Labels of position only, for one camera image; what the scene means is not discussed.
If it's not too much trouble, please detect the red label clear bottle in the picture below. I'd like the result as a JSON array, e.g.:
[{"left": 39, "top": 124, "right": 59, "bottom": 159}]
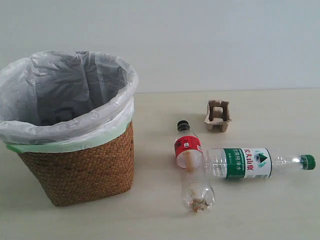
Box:
[{"left": 174, "top": 120, "right": 216, "bottom": 213}]

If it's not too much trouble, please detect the white plastic bin liner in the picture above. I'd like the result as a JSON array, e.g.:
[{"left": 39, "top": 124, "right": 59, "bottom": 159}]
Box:
[{"left": 0, "top": 51, "right": 139, "bottom": 153}]

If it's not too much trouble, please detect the woven brown wicker basket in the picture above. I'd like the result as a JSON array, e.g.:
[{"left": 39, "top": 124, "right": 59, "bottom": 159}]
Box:
[{"left": 18, "top": 122, "right": 134, "bottom": 207}]

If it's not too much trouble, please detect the green label clear bottle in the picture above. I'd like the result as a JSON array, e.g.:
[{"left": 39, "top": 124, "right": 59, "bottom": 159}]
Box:
[{"left": 206, "top": 147, "right": 316, "bottom": 179}]

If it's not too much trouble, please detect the brown cardboard cup carrier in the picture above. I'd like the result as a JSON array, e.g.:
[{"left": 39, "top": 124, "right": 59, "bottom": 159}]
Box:
[{"left": 204, "top": 100, "right": 232, "bottom": 133}]

